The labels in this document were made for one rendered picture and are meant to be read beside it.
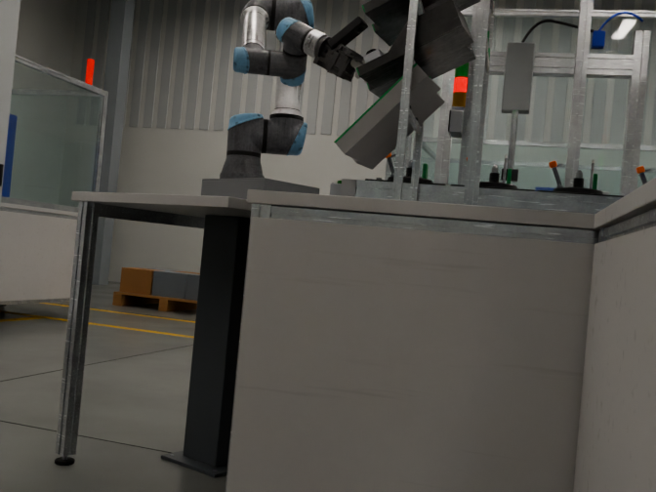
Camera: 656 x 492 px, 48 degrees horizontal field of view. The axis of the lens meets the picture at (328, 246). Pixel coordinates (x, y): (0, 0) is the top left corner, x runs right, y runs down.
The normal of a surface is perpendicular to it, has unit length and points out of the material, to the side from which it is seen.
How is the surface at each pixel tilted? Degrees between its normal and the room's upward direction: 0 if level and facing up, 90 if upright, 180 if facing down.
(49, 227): 90
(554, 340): 90
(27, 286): 90
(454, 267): 90
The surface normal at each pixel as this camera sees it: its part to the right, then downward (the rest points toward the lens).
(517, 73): -0.23, -0.04
